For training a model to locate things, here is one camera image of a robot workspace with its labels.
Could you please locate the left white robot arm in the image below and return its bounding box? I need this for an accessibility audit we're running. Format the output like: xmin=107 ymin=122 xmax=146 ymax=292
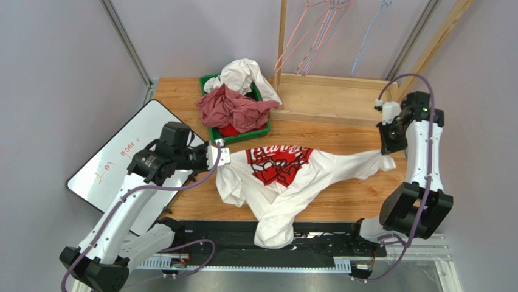
xmin=60 ymin=122 xmax=224 ymax=291

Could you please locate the left aluminium corner profile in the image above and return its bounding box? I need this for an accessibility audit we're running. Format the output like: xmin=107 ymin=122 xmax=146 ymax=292
xmin=99 ymin=0 xmax=153 ymax=88

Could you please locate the wooden rack left post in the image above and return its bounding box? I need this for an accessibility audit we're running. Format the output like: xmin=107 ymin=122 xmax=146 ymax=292
xmin=273 ymin=0 xmax=288 ymax=91

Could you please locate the right blue wire hanger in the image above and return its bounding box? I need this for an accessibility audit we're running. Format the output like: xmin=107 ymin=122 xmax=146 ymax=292
xmin=350 ymin=0 xmax=393 ymax=77

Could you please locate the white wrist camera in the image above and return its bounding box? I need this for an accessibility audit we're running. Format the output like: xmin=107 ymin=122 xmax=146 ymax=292
xmin=375 ymin=99 xmax=401 ymax=125
xmin=207 ymin=139 xmax=231 ymax=169

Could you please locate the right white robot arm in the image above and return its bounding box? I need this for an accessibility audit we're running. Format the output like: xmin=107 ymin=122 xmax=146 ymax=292
xmin=359 ymin=91 xmax=454 ymax=243

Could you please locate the white t-shirt blue print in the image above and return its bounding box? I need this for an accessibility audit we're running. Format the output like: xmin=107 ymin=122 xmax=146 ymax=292
xmin=201 ymin=58 xmax=283 ymax=105

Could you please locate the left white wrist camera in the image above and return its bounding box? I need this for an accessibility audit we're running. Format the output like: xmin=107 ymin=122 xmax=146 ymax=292
xmin=207 ymin=139 xmax=231 ymax=169

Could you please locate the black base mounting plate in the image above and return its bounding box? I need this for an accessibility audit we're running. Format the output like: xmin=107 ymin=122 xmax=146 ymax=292
xmin=172 ymin=220 xmax=389 ymax=268

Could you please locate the wooden rack right post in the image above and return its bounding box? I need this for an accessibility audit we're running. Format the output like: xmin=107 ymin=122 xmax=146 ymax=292
xmin=392 ymin=0 xmax=474 ymax=102

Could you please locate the dusty pink t-shirt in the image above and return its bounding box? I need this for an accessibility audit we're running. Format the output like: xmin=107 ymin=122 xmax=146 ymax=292
xmin=195 ymin=85 xmax=280 ymax=133

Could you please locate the wooden rack post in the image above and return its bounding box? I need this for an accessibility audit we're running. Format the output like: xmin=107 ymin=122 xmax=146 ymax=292
xmin=392 ymin=0 xmax=474 ymax=102
xmin=273 ymin=0 xmax=288 ymax=91

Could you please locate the aluminium frame rail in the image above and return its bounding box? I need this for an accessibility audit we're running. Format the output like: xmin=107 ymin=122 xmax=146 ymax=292
xmin=72 ymin=232 xmax=463 ymax=292

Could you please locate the aluminium corner profile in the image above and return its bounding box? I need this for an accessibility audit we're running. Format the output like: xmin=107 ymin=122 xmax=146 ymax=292
xmin=99 ymin=0 xmax=153 ymax=88
xmin=385 ymin=0 xmax=441 ymax=80

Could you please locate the green plastic bin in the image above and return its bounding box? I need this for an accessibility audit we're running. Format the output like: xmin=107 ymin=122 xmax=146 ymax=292
xmin=199 ymin=74 xmax=272 ymax=147

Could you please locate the white t-shirt red print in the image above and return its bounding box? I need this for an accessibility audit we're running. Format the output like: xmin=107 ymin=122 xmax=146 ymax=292
xmin=216 ymin=145 xmax=396 ymax=249

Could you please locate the right aluminium corner profile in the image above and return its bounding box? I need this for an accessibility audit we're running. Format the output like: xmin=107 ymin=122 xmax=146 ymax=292
xmin=385 ymin=0 xmax=441 ymax=80

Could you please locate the light blue wire hanger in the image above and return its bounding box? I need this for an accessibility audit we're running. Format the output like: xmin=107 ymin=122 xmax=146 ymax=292
xmin=300 ymin=0 xmax=345 ymax=76

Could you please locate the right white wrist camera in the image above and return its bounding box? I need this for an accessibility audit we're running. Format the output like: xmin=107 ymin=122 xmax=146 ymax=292
xmin=375 ymin=99 xmax=401 ymax=125

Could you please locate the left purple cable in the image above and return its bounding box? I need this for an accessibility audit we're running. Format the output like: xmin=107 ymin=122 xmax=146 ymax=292
xmin=60 ymin=141 xmax=223 ymax=292

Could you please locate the wooden rack base tray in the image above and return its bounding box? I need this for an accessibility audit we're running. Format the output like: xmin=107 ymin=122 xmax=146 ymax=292
xmin=271 ymin=73 xmax=388 ymax=128

